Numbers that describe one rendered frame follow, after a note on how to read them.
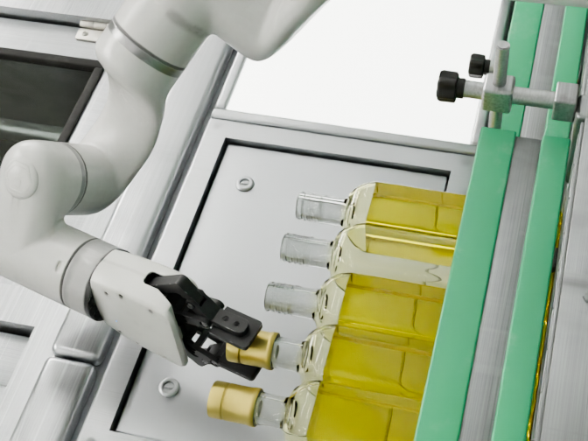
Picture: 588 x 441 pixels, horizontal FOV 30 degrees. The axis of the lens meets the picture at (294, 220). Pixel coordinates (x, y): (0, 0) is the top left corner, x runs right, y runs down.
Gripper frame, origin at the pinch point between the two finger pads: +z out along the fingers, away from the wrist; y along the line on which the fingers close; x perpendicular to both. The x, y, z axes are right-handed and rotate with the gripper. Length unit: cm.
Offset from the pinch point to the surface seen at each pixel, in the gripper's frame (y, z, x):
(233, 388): 1.4, 2.3, -4.8
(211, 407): 0.8, 1.3, -7.2
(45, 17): -16, -61, 42
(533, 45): 4.3, 10.5, 44.5
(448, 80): 16.4, 9.2, 24.6
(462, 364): 13.6, 21.9, -0.2
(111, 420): -12.0, -12.3, -8.1
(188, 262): -12.5, -16.3, 12.5
